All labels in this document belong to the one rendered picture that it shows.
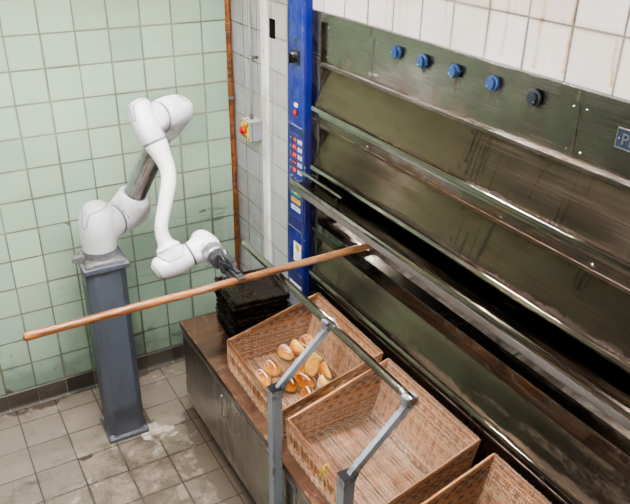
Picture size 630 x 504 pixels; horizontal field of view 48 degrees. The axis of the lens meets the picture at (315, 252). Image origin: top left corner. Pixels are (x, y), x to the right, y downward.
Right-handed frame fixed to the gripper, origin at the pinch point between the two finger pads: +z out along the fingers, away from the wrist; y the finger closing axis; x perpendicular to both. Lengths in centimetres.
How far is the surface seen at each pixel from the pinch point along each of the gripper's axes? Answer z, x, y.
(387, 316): 25, -54, 19
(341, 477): 86, 6, 24
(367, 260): 8, -54, 2
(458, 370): 68, -54, 18
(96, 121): -123, 18, -31
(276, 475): 40, 5, 64
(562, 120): 92, -55, -81
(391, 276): 24, -55, 1
